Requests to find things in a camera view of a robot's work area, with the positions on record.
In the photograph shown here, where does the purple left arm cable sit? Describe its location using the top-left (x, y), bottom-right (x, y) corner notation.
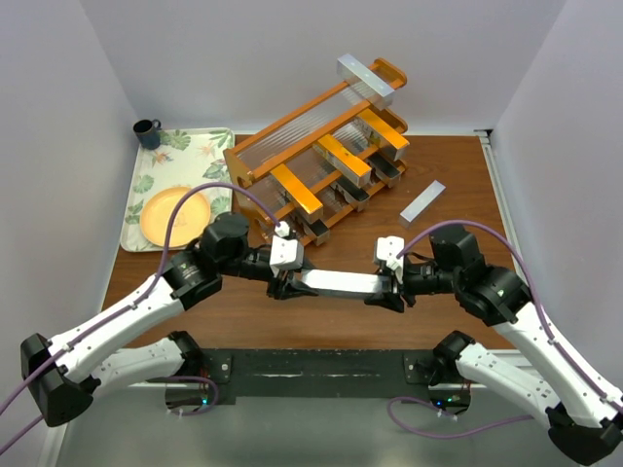
top-left (0, 183), bottom-right (293, 453)

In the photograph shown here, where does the dark blue mug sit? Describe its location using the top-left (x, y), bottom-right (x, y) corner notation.
top-left (132, 119), bottom-right (162, 151)

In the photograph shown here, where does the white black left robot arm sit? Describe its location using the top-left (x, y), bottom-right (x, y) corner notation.
top-left (20, 213), bottom-right (305, 427)

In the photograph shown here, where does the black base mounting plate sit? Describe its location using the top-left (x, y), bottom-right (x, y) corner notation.
top-left (165, 347), bottom-right (491, 414)

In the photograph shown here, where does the orange plate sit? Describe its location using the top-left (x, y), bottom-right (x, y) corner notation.
top-left (139, 187), bottom-right (211, 249)

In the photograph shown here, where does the aluminium table edge rail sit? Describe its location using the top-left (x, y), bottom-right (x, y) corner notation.
top-left (474, 130), bottom-right (540, 316)

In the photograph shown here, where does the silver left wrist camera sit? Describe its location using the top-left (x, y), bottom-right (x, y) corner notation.
top-left (270, 221), bottom-right (304, 276)

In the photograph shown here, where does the silver R&O charcoal toothpaste box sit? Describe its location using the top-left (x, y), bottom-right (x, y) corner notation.
top-left (333, 177), bottom-right (370, 212)

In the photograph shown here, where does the orange toothpaste box front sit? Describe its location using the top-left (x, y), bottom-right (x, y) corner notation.
top-left (353, 109), bottom-right (409, 161)

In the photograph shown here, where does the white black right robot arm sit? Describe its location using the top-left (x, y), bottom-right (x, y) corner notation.
top-left (366, 221), bottom-right (622, 466)

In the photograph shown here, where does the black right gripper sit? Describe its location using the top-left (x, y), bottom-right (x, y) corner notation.
top-left (364, 255), bottom-right (460, 312)

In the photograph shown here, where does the orange toothpaste box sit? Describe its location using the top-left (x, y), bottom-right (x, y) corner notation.
top-left (271, 164), bottom-right (323, 222)
top-left (313, 134), bottom-right (372, 188)
top-left (353, 109), bottom-right (409, 161)

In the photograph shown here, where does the floral serving tray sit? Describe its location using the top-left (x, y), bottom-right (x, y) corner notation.
top-left (120, 127), bottom-right (236, 253)

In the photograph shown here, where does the wooden three-tier shelf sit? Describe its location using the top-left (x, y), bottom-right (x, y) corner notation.
top-left (225, 57), bottom-right (408, 244)

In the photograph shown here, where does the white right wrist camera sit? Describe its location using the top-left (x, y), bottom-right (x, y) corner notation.
top-left (374, 235), bottom-right (405, 284)

